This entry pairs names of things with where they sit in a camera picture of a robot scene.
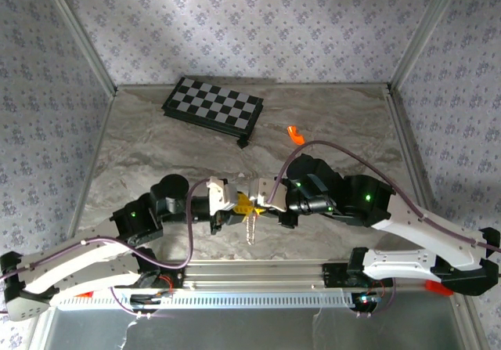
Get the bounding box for orange-red plastic piece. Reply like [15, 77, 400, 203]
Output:
[424, 280, 455, 297]

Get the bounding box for aluminium floor rail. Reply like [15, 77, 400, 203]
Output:
[384, 85, 445, 249]
[64, 87, 118, 259]

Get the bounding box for aluminium frame post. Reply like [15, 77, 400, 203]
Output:
[38, 0, 118, 96]
[389, 0, 467, 89]

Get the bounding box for grey metal sheet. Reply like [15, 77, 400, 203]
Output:
[29, 306, 482, 350]

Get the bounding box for white slotted cable duct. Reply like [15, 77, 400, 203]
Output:
[54, 290, 359, 310]

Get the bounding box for black connector box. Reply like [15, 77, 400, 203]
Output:
[130, 293, 173, 307]

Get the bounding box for red wires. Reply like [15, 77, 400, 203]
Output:
[157, 272, 176, 293]

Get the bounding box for orange plastic key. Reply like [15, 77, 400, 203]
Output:
[287, 125, 305, 146]

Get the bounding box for black white folding chessboard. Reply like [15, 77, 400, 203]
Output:
[161, 76, 265, 150]

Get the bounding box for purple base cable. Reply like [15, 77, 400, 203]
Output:
[354, 281, 397, 320]
[110, 286, 175, 320]

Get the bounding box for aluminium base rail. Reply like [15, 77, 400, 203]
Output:
[183, 258, 353, 292]

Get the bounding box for small LED circuit board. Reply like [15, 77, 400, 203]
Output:
[354, 291, 384, 312]

